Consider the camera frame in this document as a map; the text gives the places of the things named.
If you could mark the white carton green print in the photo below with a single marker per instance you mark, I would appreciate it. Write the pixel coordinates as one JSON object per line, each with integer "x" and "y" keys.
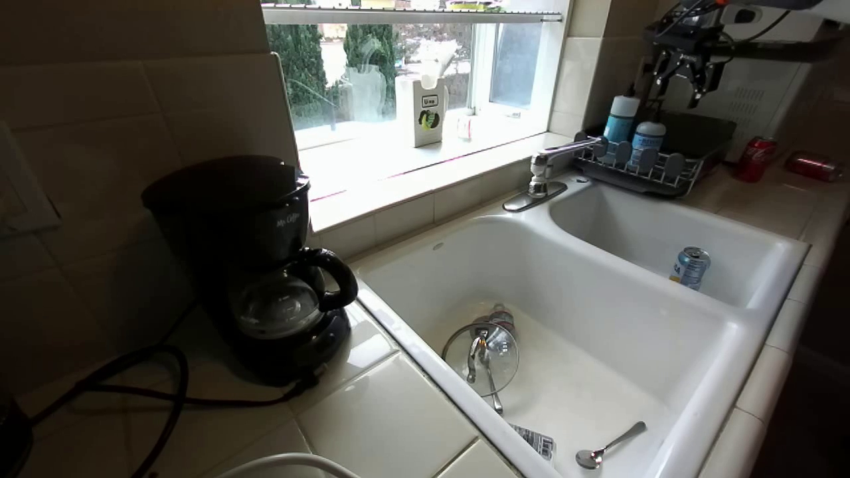
{"x": 427, "y": 109}

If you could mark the thin metal utensil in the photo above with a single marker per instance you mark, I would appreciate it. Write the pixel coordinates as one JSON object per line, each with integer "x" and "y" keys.
{"x": 493, "y": 398}

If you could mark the kitchen window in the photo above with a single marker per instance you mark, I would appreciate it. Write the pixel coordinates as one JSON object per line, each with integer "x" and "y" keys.
{"x": 496, "y": 61}

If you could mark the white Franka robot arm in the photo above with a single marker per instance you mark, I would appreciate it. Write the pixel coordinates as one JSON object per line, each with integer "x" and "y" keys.
{"x": 815, "y": 8}

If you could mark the red can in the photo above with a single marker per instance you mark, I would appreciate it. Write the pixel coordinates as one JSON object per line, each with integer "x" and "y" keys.
{"x": 759, "y": 159}

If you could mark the translucent spray bottle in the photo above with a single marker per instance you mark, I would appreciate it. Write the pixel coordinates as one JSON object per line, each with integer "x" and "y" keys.
{"x": 366, "y": 89}

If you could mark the white double basin sink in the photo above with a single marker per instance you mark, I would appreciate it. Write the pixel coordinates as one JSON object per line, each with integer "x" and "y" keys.
{"x": 639, "y": 335}

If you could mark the black coffee maker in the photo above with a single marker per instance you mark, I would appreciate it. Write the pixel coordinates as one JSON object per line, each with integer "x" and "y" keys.
{"x": 256, "y": 267}

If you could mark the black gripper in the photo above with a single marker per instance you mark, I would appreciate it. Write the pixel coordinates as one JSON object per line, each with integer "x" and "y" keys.
{"x": 695, "y": 31}

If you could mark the dish drying rack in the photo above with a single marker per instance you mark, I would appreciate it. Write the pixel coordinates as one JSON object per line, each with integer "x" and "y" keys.
{"x": 673, "y": 174}

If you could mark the metal spoon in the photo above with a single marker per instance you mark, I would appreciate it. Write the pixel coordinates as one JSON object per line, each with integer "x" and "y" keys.
{"x": 611, "y": 442}

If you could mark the small white bottle blue label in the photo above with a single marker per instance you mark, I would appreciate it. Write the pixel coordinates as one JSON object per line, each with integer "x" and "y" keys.
{"x": 646, "y": 145}

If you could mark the chrome sink faucet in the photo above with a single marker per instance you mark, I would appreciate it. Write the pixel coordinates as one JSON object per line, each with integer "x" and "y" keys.
{"x": 545, "y": 174}

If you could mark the white wall outlet plate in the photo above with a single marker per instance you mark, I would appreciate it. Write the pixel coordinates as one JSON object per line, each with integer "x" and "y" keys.
{"x": 22, "y": 186}

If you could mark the tall white bottle blue label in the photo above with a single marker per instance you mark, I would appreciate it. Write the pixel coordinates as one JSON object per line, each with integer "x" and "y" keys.
{"x": 622, "y": 120}

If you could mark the red flat object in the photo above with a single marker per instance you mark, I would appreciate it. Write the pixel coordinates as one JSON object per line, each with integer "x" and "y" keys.
{"x": 811, "y": 166}

